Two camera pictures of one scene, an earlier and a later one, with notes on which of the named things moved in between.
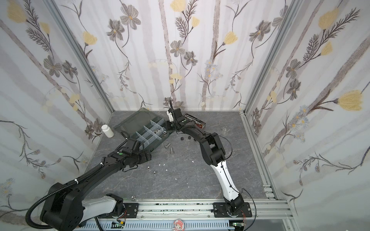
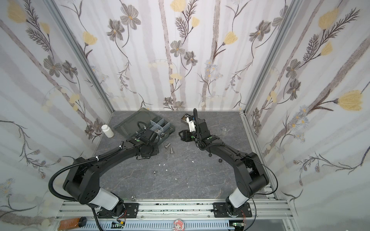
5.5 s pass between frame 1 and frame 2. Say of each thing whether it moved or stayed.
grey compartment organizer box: stayed
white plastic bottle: stayed
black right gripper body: moved
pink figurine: stayed
